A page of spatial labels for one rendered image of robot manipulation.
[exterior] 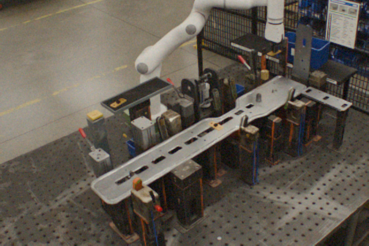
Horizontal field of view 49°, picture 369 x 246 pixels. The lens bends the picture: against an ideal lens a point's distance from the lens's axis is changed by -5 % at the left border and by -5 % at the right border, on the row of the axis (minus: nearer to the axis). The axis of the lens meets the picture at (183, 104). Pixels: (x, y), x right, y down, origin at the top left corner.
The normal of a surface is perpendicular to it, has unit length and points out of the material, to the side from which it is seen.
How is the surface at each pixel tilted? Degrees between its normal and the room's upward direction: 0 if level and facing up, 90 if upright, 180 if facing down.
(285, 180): 0
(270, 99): 0
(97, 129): 90
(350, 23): 90
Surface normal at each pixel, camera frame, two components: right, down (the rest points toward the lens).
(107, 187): -0.07, -0.85
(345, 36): -0.75, 0.39
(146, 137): 0.66, 0.36
